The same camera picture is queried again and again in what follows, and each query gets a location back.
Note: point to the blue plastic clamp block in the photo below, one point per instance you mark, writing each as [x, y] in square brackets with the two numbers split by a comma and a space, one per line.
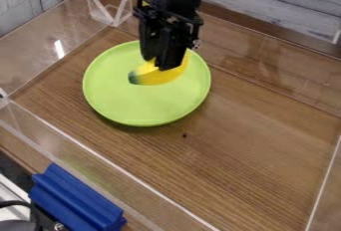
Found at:
[74, 203]

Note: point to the green round plate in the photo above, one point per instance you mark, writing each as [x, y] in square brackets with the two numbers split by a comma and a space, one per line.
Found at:
[142, 105]

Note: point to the clear acrylic triangle bracket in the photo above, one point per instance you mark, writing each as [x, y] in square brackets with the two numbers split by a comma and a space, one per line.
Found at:
[109, 14]

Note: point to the clear acrylic front wall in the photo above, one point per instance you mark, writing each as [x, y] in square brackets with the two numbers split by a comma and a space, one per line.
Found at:
[37, 145]

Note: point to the yellow toy banana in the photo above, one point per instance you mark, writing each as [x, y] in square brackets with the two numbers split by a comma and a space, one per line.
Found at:
[148, 75]

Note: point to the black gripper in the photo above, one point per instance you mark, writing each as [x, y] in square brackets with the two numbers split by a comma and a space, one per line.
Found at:
[169, 26]

